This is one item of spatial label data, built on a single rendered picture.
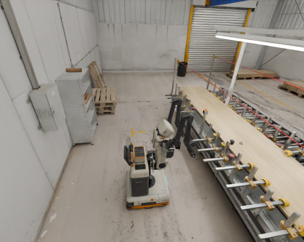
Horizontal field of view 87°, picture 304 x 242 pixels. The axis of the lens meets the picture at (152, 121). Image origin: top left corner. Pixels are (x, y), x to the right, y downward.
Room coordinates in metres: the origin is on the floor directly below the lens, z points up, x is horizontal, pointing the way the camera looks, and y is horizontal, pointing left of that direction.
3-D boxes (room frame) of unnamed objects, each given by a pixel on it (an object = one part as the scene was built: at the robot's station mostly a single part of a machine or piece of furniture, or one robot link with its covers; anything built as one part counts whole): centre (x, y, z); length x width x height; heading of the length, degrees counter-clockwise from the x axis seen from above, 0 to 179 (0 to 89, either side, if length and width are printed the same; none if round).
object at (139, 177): (1.71, 0.14, 0.59); 0.55 x 0.34 x 0.83; 9
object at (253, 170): (1.25, -1.15, 0.94); 0.04 x 0.04 x 0.48; 10
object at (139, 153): (1.71, 0.17, 0.87); 0.23 x 0.15 x 0.11; 9
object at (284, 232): (0.70, -1.13, 0.95); 0.36 x 0.03 x 0.03; 100
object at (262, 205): (0.96, -1.15, 0.95); 0.50 x 0.04 x 0.04; 100
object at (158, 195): (1.73, 0.05, 0.16); 0.67 x 0.64 x 0.25; 99
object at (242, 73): (9.21, -5.60, 0.23); 2.41 x 0.77 x 0.17; 102
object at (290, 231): (0.74, -1.24, 0.95); 0.14 x 0.06 x 0.05; 10
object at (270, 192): (1.01, -1.19, 0.88); 0.04 x 0.04 x 0.48; 10
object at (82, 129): (3.31, 1.65, 0.78); 0.90 x 0.45 x 1.55; 10
